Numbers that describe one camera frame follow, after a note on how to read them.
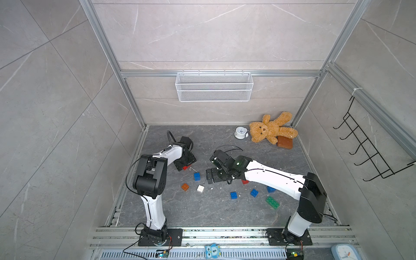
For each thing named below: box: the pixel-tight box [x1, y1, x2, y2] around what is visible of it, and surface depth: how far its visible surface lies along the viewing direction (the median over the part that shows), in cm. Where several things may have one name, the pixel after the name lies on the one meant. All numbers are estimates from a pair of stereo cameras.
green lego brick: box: [265, 196, 281, 210], surface depth 85 cm
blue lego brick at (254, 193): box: [249, 188, 259, 198], surface depth 88 cm
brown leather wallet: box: [276, 135, 294, 150], surface depth 109 cm
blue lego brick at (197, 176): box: [193, 172, 201, 182], surface depth 92 cm
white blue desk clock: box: [330, 243, 363, 260], surface depth 69 cm
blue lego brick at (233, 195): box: [230, 191, 238, 200], surface depth 87 cm
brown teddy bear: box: [249, 111, 299, 145], surface depth 109 cm
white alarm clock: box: [234, 126, 249, 140], surface depth 113 cm
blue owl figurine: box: [204, 243, 221, 259], surface depth 70 cm
